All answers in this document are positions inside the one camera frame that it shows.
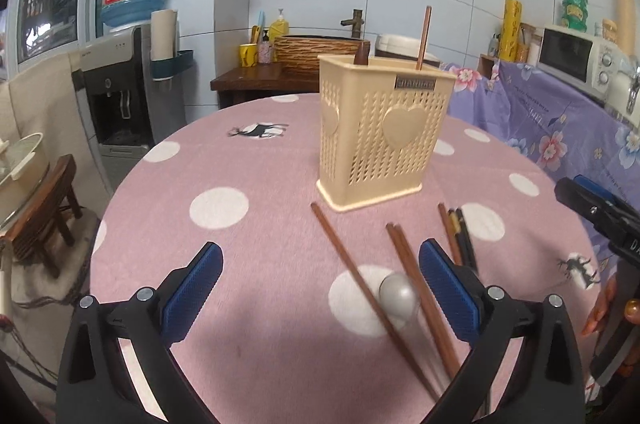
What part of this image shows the yellow foil roll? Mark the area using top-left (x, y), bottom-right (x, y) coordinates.
top-left (498, 0), bottom-right (523, 62)

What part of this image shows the pink polka dot tablecloth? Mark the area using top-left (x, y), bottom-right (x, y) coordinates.
top-left (91, 95), bottom-right (600, 423)

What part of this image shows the green snack bag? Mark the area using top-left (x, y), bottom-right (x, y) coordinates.
top-left (560, 0), bottom-right (588, 32)

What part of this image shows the silver metal spoon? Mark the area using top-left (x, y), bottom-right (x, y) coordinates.
top-left (378, 273), bottom-right (420, 321)

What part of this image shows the bronze faucet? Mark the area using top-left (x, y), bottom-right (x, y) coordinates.
top-left (341, 8), bottom-right (364, 39)

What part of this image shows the beige plastic utensil holder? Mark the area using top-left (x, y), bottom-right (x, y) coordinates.
top-left (317, 54), bottom-right (456, 212)

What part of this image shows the white microwave oven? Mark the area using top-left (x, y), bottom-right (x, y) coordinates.
top-left (538, 26), bottom-right (639, 129)

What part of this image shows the purple floral cloth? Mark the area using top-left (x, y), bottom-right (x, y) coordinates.
top-left (419, 62), bottom-right (639, 276)

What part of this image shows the dark wooden cabinet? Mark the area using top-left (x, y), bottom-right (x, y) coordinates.
top-left (209, 64), bottom-right (319, 109)

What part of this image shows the brown chopstick in holder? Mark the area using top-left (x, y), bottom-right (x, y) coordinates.
top-left (416, 5), bottom-right (433, 71)

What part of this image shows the yellow soap bottle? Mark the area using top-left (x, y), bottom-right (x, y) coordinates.
top-left (268, 8), bottom-right (290, 44)

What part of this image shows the black chopstick gold band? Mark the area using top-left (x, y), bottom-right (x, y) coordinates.
top-left (448, 210), bottom-right (473, 268)

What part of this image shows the woven basket sink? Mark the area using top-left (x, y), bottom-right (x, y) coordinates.
top-left (273, 34), bottom-right (371, 80)

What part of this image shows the wooden stool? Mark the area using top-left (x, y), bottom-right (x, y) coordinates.
top-left (1, 155), bottom-right (82, 278)

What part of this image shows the water dispenser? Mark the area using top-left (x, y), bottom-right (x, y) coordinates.
top-left (79, 22), bottom-right (186, 190)

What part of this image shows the person's right hand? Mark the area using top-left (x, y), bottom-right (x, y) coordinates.
top-left (580, 275), bottom-right (640, 385)

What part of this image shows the yellow mug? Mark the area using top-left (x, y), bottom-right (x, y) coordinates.
top-left (239, 43), bottom-right (258, 68)

